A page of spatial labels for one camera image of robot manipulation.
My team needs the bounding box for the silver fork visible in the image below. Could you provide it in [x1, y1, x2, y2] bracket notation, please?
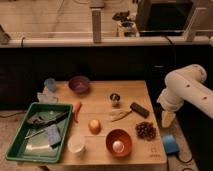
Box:
[24, 130, 45, 140]

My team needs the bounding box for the blue tape roll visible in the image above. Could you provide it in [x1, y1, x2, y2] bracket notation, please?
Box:
[162, 135, 180, 155]

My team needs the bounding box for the black monitor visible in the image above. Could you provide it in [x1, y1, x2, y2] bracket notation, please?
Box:
[136, 0, 193, 31]

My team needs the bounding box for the orange fruit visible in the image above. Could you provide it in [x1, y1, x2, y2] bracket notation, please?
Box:
[88, 119, 101, 134]

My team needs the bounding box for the white egg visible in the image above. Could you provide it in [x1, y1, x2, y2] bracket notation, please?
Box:
[112, 140, 124, 153]

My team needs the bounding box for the green plastic tray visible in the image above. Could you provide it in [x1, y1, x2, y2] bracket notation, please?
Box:
[6, 102, 73, 164]

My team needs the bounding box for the wooden table board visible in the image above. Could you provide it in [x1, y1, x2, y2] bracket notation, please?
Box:
[42, 79, 168, 167]

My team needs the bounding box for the purple bowl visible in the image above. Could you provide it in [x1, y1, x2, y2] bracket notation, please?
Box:
[68, 76, 90, 94]

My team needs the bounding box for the blue sponge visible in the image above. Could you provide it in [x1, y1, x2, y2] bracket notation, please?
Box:
[45, 124, 61, 147]

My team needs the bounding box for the orange carrot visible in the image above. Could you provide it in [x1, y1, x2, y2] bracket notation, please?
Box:
[73, 102, 82, 123]

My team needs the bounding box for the cream banana peel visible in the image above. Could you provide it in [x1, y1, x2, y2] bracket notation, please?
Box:
[109, 109, 131, 122]

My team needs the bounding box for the black rectangular block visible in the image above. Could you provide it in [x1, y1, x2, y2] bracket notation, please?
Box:
[130, 102, 149, 118]

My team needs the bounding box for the black spatula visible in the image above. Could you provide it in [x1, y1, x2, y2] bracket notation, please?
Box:
[27, 112, 68, 129]

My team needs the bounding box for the metal vertical post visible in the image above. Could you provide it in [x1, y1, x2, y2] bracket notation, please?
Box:
[92, 8, 101, 43]

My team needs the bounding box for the crumpled clear plastic wrap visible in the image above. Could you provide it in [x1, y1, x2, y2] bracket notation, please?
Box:
[37, 93, 58, 103]

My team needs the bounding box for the red bowl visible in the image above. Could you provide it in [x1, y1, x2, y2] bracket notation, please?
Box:
[106, 129, 132, 158]

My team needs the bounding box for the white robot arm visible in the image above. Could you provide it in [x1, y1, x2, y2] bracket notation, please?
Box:
[157, 64, 213, 128]

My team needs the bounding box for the white cup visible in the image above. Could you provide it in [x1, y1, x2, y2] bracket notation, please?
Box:
[67, 134, 85, 155]

